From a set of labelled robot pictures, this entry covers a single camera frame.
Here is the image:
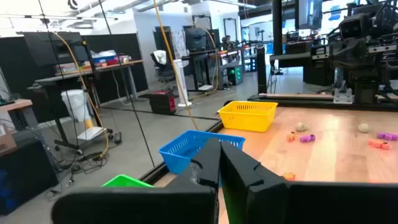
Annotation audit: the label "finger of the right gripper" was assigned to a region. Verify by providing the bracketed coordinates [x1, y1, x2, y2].
[349, 42, 368, 68]
[332, 42, 351, 68]

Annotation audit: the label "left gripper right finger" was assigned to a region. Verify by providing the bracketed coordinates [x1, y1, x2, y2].
[220, 141, 398, 224]

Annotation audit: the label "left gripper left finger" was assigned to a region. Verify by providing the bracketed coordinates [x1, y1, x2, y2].
[51, 138, 222, 224]

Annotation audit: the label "green plastic basket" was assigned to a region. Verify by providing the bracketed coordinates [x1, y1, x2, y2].
[101, 174, 155, 189]

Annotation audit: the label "computer monitor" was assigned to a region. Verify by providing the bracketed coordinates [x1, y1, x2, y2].
[295, 0, 324, 30]

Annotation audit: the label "dark grey desk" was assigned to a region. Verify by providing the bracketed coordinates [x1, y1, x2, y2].
[269, 52, 312, 68]

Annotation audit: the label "blue plastic basket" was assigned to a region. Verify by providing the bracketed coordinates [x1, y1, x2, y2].
[158, 129, 246, 175]

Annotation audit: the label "black column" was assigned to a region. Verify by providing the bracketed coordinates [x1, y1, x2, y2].
[272, 0, 284, 58]

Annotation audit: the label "black pole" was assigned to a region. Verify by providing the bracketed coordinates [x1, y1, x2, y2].
[256, 44, 268, 95]

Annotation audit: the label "white flat board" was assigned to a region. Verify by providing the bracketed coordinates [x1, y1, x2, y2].
[76, 126, 107, 141]

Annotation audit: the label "red and black box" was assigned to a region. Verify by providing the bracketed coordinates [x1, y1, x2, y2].
[148, 90, 177, 115]

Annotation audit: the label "yellow plastic basket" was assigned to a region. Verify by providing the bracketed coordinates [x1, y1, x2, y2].
[217, 100, 279, 133]

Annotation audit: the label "computer tower green lights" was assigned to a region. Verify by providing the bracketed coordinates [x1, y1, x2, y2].
[226, 63, 244, 86]

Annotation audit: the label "person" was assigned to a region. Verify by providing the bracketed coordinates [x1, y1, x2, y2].
[223, 34, 234, 51]

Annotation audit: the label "black cabinet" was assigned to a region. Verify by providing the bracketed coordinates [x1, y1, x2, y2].
[0, 139, 60, 215]

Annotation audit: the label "white trash bag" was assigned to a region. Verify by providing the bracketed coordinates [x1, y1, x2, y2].
[61, 89, 91, 123]

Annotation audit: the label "white tower fan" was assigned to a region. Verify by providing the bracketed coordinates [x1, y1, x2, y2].
[172, 58, 193, 109]

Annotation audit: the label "wooden top desk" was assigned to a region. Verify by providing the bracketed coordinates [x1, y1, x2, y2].
[55, 59, 147, 102]

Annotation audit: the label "black standing desk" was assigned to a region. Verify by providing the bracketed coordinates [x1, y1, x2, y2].
[182, 48, 222, 91]

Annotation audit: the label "black monitor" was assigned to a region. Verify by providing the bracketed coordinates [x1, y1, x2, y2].
[23, 30, 90, 68]
[185, 27, 208, 52]

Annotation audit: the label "cardboard box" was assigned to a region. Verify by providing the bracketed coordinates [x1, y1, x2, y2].
[0, 124, 18, 156]

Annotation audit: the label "white cloth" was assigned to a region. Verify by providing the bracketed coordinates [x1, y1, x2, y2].
[154, 49, 168, 65]

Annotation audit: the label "blue and red boxes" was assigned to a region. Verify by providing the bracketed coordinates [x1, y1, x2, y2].
[93, 49, 119, 66]

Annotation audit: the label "light wooden desk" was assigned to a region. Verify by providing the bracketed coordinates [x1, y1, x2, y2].
[0, 98, 34, 114]

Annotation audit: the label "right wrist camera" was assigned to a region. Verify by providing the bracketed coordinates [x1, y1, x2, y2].
[338, 13, 364, 40]

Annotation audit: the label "yellow hanging cable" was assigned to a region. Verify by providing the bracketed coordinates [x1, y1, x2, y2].
[152, 0, 200, 131]

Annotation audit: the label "black hanging cable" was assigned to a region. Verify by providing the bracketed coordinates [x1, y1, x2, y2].
[98, 0, 156, 169]
[37, 0, 81, 152]

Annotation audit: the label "black partition wall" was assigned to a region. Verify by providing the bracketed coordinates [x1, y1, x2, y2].
[0, 32, 149, 124]

